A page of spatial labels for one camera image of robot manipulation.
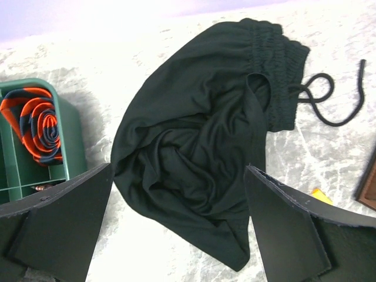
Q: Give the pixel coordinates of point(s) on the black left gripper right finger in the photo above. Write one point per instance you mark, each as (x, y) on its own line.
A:
(301, 238)

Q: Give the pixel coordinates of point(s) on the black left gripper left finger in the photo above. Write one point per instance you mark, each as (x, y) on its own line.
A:
(55, 230)

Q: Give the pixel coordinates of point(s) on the brown wooden desk organizer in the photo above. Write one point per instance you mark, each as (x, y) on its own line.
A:
(365, 192)

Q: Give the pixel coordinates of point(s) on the pink brown rolled tie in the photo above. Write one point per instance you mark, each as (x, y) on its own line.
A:
(42, 187)

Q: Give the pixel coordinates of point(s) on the yellow cap white marker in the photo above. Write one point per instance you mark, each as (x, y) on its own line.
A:
(319, 195)

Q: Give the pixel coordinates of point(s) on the green compartment tray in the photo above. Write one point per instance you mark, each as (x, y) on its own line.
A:
(19, 171)

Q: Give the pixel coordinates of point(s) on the orange navy striped rolled tie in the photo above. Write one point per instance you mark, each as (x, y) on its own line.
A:
(31, 114)

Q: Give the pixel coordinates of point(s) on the black drawstring shorts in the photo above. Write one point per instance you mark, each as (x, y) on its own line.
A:
(198, 120)

